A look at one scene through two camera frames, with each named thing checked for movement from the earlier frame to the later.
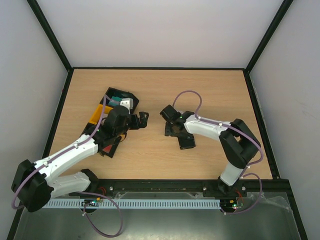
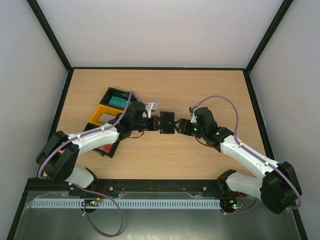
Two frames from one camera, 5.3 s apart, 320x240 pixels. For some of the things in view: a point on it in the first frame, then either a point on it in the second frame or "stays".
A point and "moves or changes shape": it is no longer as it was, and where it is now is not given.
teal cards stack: [115, 101] stays
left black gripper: [136, 125] to [154, 126]
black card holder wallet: [186, 140] moves or changes shape
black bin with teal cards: [113, 97] stays
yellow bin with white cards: [97, 114] stays
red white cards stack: [107, 149] stays
